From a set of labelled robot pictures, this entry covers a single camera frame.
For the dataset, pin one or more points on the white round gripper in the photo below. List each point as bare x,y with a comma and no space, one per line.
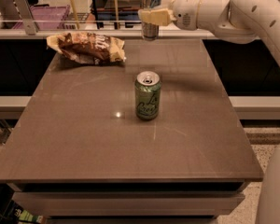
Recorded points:
186,9

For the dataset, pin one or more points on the redbull can blue silver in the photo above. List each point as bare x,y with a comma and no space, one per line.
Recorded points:
149,31

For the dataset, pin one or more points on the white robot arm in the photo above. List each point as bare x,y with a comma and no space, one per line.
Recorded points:
238,21

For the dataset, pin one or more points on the green soda can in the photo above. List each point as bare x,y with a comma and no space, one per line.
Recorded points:
147,95

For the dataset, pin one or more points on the brown chip bag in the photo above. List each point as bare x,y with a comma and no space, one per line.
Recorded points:
88,48

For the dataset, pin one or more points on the purple plastic crate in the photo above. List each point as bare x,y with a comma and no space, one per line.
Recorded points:
50,18

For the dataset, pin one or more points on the green packet under table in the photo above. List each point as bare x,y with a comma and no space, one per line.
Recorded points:
24,217

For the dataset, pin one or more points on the left metal railing post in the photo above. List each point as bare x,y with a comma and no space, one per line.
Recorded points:
27,18

